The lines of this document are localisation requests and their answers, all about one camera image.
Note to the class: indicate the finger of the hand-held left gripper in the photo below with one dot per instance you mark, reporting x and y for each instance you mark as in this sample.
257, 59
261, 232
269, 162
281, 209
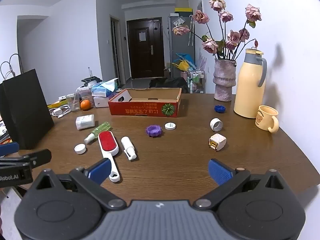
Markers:
8, 148
40, 157

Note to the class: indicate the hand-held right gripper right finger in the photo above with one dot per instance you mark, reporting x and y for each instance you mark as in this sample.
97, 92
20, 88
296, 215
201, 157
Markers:
220, 171

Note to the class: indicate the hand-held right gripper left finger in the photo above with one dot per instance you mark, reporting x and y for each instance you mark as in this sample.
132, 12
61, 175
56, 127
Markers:
100, 170

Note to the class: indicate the red and white lint brush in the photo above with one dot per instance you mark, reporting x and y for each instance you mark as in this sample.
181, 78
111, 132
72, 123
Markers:
106, 141

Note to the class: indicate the white spray bottle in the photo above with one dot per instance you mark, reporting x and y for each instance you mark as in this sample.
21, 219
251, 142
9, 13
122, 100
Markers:
128, 147

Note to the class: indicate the white tape roll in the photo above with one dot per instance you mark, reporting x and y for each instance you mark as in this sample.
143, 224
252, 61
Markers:
216, 125

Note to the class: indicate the purple ridged bottle cap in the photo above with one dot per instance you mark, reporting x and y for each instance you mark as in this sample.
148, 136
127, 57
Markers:
154, 131

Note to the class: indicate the small white round lid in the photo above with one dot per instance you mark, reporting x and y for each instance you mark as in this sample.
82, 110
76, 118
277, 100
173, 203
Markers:
170, 126

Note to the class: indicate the orange cardboard box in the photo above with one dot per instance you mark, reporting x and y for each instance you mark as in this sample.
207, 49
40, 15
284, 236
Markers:
143, 110

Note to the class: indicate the white cube charger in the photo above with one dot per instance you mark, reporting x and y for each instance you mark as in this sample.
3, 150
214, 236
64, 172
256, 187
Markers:
218, 141

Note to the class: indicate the green spray bottle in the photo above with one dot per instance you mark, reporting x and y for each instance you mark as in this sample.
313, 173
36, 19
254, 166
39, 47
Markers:
98, 130

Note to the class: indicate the black paper bag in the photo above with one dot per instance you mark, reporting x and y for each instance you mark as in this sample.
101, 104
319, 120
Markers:
22, 110

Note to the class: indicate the white rectangular container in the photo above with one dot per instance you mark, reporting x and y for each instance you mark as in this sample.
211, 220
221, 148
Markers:
85, 121

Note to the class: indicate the yellow packet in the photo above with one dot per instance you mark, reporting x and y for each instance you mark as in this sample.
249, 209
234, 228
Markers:
57, 103

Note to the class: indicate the blue ridged bottle cap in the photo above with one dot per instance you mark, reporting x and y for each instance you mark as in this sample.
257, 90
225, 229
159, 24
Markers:
220, 108

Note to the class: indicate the clear glass cup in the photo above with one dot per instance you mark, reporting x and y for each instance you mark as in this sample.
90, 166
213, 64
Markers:
72, 102

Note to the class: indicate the orange fruit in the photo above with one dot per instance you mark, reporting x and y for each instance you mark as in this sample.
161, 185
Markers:
85, 104

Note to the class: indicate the yellow mug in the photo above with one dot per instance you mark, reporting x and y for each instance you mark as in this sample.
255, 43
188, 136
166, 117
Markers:
265, 118

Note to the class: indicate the clear plastic storage container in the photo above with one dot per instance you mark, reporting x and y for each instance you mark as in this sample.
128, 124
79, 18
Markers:
86, 93

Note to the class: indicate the blue soft tissue pack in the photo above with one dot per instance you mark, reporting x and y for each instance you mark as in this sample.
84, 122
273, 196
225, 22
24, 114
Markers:
103, 87

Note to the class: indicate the yellow thermos jug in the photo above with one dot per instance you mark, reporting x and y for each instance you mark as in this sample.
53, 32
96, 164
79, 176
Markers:
248, 90

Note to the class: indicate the black folding stand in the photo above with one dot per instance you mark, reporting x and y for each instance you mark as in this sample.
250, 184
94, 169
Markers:
91, 80

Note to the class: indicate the pink textured vase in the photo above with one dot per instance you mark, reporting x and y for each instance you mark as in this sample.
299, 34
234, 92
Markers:
223, 80

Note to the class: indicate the metal trolley with bottles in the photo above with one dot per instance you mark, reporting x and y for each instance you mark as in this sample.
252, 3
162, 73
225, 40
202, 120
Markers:
196, 80

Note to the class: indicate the mop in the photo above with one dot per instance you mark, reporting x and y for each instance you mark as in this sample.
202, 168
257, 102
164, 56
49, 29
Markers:
89, 72

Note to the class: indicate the pink bin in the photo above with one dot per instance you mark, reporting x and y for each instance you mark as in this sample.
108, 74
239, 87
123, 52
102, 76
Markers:
183, 75

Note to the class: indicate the yellow bag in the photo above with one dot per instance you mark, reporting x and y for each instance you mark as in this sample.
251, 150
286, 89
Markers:
182, 66

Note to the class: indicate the small brown carton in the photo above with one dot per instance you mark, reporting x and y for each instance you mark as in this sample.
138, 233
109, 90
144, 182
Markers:
166, 72

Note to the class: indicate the blue folded item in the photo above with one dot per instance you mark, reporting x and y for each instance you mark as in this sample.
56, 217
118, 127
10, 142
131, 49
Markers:
186, 57

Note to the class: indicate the dark brown entrance door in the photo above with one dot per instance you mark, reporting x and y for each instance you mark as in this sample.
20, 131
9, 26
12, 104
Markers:
145, 52

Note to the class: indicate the grey refrigerator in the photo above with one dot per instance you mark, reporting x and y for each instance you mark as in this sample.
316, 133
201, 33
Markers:
178, 47

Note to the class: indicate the bunch of dried pink roses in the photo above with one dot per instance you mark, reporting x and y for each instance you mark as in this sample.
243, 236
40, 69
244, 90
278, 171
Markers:
233, 37

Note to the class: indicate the folded white umbrella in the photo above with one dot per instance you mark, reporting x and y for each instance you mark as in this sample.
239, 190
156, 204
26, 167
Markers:
191, 30

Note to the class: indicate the yellow box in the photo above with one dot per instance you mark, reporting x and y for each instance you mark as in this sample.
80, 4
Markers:
183, 9

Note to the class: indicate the white electrical panel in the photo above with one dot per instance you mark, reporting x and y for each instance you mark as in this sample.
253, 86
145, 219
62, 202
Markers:
200, 5

